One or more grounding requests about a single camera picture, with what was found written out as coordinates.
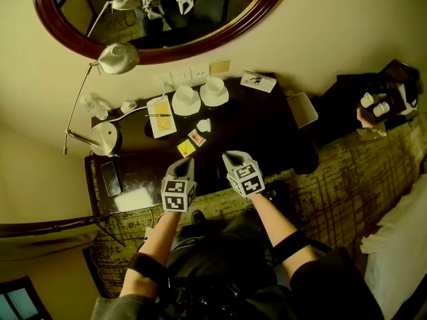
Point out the red and white wrapper trash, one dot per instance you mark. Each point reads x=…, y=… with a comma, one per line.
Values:
x=197, y=137

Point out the white paper trash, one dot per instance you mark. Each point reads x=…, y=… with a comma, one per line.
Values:
x=204, y=125

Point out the clear plastic water bottle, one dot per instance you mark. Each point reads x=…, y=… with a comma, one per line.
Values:
x=95, y=108

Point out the dark wooden table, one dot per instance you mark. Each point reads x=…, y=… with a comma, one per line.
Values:
x=240, y=132

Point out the person's black clothing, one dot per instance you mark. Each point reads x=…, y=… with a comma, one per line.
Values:
x=227, y=272

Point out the black smartphone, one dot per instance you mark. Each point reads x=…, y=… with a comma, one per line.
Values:
x=111, y=178

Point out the small white mug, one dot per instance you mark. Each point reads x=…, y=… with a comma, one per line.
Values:
x=366, y=100
x=381, y=109

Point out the white plug adapter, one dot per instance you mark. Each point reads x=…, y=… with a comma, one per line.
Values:
x=128, y=106

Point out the white saucer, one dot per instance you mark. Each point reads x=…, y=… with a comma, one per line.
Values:
x=215, y=99
x=187, y=108

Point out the beige wall plate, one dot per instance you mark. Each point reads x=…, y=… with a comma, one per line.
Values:
x=219, y=68

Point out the white trash bin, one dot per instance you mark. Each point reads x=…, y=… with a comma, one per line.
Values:
x=302, y=110

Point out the black pen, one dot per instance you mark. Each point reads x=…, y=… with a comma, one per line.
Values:
x=158, y=115

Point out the person's left forearm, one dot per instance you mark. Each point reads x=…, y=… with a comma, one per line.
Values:
x=153, y=245

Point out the white and yellow notepad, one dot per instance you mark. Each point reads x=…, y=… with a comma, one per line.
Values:
x=161, y=120

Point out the silver desk lamp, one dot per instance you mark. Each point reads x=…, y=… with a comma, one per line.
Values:
x=106, y=138

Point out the person's right forearm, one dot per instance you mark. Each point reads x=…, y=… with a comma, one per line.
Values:
x=277, y=222

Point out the white wall socket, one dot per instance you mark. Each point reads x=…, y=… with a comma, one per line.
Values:
x=181, y=75
x=162, y=78
x=199, y=72

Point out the white bed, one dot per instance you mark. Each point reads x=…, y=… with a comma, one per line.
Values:
x=400, y=252

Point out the dark framed window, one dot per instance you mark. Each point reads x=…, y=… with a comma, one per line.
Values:
x=18, y=303

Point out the yellow wrapper trash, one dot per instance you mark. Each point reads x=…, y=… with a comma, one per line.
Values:
x=186, y=148

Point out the oval wooden framed mirror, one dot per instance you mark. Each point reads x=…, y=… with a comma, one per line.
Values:
x=100, y=50

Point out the dark wooden cabinet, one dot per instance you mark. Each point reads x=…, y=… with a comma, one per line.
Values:
x=343, y=112

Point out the white printed box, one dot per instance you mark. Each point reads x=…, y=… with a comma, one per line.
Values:
x=257, y=81

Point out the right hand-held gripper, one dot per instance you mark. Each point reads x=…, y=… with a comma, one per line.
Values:
x=247, y=178

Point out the white cup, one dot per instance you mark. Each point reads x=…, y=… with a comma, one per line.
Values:
x=214, y=84
x=184, y=93

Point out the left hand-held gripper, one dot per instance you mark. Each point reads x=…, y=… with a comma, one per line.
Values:
x=175, y=193

